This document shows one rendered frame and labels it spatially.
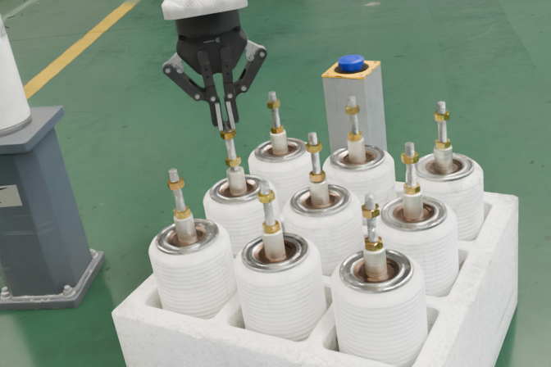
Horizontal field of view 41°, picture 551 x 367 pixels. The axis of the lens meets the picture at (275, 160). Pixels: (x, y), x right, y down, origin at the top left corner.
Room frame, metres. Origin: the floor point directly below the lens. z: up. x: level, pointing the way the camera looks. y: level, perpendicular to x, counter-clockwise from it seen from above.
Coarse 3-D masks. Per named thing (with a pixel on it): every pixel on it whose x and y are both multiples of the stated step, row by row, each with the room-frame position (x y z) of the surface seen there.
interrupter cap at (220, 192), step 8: (248, 176) 0.88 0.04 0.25; (256, 176) 0.87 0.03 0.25; (216, 184) 0.86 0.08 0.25; (224, 184) 0.86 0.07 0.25; (248, 184) 0.86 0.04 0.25; (256, 184) 0.85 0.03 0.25; (216, 192) 0.84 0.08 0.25; (224, 192) 0.84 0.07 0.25; (248, 192) 0.84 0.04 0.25; (256, 192) 0.83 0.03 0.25; (216, 200) 0.82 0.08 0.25; (224, 200) 0.82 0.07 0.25; (232, 200) 0.82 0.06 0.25; (240, 200) 0.81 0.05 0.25; (248, 200) 0.81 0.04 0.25
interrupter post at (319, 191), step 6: (324, 180) 0.78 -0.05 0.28; (312, 186) 0.78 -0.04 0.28; (318, 186) 0.77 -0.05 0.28; (324, 186) 0.78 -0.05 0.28; (312, 192) 0.78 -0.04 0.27; (318, 192) 0.77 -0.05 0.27; (324, 192) 0.77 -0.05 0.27; (312, 198) 0.78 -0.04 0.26; (318, 198) 0.77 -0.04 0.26; (324, 198) 0.77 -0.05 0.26; (318, 204) 0.77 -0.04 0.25; (324, 204) 0.77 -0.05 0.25
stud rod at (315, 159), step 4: (312, 132) 0.79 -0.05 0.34; (308, 136) 0.78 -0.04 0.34; (312, 136) 0.78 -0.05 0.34; (312, 140) 0.78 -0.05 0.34; (316, 140) 0.78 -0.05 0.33; (312, 144) 0.78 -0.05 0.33; (316, 152) 0.78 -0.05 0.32; (312, 156) 0.78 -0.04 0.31; (316, 156) 0.78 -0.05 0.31; (312, 160) 0.78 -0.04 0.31; (316, 160) 0.78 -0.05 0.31; (312, 164) 0.78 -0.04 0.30; (316, 164) 0.78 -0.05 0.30; (312, 168) 0.78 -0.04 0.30; (316, 168) 0.78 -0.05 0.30; (320, 168) 0.78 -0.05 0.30; (312, 172) 0.78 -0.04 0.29; (316, 172) 0.78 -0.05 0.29; (320, 172) 0.78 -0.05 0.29
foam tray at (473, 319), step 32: (512, 224) 0.82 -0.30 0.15; (480, 256) 0.72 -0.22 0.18; (512, 256) 0.82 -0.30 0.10; (480, 288) 0.67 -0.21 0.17; (512, 288) 0.82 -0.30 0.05; (128, 320) 0.71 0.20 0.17; (160, 320) 0.69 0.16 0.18; (192, 320) 0.68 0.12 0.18; (224, 320) 0.67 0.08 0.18; (320, 320) 0.65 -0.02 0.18; (448, 320) 0.61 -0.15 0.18; (480, 320) 0.67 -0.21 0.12; (128, 352) 0.72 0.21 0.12; (160, 352) 0.69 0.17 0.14; (192, 352) 0.66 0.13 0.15; (224, 352) 0.64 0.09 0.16; (256, 352) 0.62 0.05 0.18; (288, 352) 0.60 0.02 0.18; (320, 352) 0.60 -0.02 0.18; (448, 352) 0.57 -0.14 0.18; (480, 352) 0.67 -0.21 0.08
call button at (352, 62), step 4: (344, 56) 1.09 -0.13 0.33; (348, 56) 1.08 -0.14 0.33; (352, 56) 1.08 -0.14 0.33; (356, 56) 1.08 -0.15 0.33; (360, 56) 1.07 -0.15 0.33; (340, 60) 1.07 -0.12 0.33; (344, 60) 1.07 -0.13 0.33; (348, 60) 1.06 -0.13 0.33; (352, 60) 1.06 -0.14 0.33; (356, 60) 1.06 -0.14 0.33; (360, 60) 1.06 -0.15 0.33; (340, 64) 1.06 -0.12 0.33; (344, 64) 1.05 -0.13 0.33; (348, 64) 1.05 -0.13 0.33; (352, 64) 1.05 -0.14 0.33; (356, 64) 1.05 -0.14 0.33; (360, 64) 1.05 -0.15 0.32; (344, 68) 1.06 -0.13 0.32; (348, 68) 1.05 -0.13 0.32; (352, 68) 1.05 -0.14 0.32; (356, 68) 1.05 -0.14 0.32; (360, 68) 1.06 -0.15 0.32
